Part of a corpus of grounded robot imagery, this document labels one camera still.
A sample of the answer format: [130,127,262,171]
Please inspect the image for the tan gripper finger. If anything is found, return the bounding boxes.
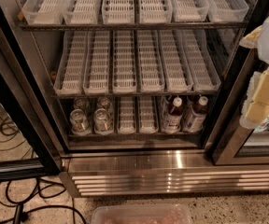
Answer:
[239,68,269,129]
[239,25,262,49]

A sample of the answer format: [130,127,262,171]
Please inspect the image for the white can behind door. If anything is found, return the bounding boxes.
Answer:
[254,115,269,133]

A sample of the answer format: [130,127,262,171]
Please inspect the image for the shelf tray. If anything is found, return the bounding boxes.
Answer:
[207,0,249,22]
[63,0,101,25]
[102,0,135,24]
[136,30,165,92]
[118,97,135,134]
[112,31,136,93]
[138,96,159,133]
[171,0,209,22]
[138,0,173,23]
[182,30,221,91]
[83,31,110,94]
[22,0,64,25]
[54,31,88,95]
[158,30,193,93]

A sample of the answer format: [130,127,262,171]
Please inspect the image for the right glass fridge door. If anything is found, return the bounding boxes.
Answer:
[207,0,269,166]

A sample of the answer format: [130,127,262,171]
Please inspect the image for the steel fridge vent grille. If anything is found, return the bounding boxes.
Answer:
[72,170,269,196]

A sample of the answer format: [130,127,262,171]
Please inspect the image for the open fridge door left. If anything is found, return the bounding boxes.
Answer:
[0,5,62,182]

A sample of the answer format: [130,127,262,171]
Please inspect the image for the right brown tea bottle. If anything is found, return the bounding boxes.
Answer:
[183,96,208,133]

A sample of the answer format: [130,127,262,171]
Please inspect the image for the brown tea bottle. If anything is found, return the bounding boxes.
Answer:
[161,95,183,133]
[183,96,208,133]

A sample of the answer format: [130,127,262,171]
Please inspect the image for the left brown tea bottle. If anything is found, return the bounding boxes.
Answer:
[161,95,183,133]

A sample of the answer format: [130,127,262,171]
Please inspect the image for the clear plastic bin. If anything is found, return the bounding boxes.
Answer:
[91,204,193,224]

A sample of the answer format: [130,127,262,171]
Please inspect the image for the black floor cables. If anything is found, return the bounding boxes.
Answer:
[0,103,87,224]

